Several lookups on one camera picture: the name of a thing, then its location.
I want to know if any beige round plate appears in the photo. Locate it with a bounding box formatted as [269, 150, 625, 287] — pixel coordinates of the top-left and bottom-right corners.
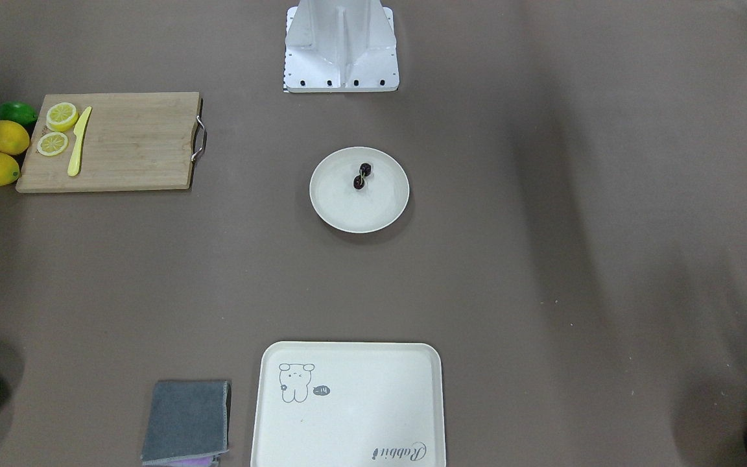
[309, 146, 411, 234]

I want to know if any dark red cherry pair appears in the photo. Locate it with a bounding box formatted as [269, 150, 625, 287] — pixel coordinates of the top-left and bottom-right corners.
[353, 163, 372, 190]

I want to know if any cream rabbit tray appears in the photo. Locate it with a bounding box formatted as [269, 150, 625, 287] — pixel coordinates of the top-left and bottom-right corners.
[251, 342, 447, 466]

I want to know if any bamboo cutting board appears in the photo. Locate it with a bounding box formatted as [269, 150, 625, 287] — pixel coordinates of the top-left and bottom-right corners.
[16, 91, 203, 194]

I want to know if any grey folded cloth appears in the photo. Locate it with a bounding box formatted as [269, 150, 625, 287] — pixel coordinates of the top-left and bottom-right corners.
[141, 379, 230, 466]

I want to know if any yellow plastic knife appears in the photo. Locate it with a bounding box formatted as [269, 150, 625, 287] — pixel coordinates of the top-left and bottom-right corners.
[66, 106, 93, 177]

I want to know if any green lime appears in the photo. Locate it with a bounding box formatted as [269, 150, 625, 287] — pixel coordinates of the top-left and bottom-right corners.
[0, 101, 38, 126]

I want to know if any yellow lemon far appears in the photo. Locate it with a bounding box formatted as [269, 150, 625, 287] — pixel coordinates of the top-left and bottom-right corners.
[0, 119, 30, 156]

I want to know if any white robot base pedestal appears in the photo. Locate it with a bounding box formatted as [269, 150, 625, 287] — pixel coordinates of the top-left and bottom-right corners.
[283, 1, 400, 93]

